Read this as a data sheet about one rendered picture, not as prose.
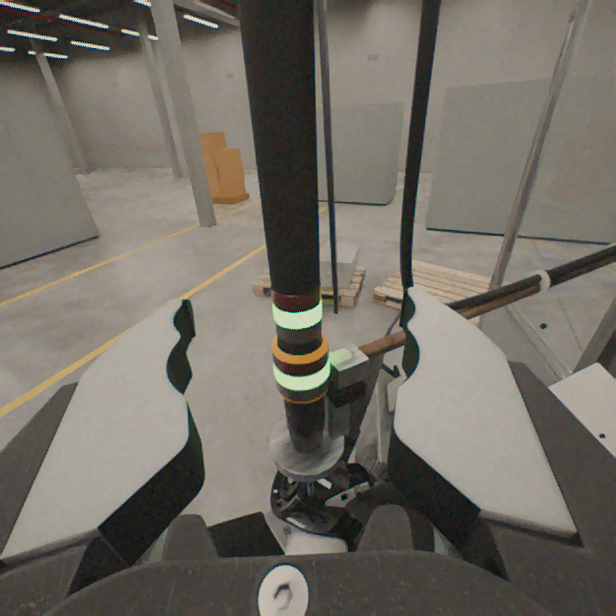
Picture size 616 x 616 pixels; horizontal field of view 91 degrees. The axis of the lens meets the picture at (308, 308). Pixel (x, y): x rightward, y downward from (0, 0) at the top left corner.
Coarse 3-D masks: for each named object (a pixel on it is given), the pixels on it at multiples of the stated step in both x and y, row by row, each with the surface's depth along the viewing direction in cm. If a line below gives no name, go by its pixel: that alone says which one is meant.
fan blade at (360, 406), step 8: (400, 312) 54; (392, 328) 59; (384, 336) 57; (376, 360) 58; (368, 368) 53; (376, 368) 62; (368, 376) 57; (376, 376) 65; (368, 384) 59; (368, 392) 61; (360, 400) 57; (368, 400) 63; (352, 408) 54; (360, 408) 59; (352, 416) 56; (360, 416) 60; (360, 424) 60
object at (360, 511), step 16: (368, 496) 39; (384, 496) 37; (400, 496) 35; (352, 512) 37; (368, 512) 35; (416, 512) 31; (416, 528) 29; (432, 528) 28; (416, 544) 27; (432, 544) 27
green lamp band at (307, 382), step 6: (276, 372) 23; (324, 372) 23; (276, 378) 23; (282, 378) 22; (288, 378) 22; (294, 378) 22; (300, 378) 22; (306, 378) 22; (312, 378) 22; (318, 378) 22; (324, 378) 23; (282, 384) 23; (288, 384) 22; (294, 384) 22; (300, 384) 22; (306, 384) 22; (312, 384) 22; (318, 384) 23
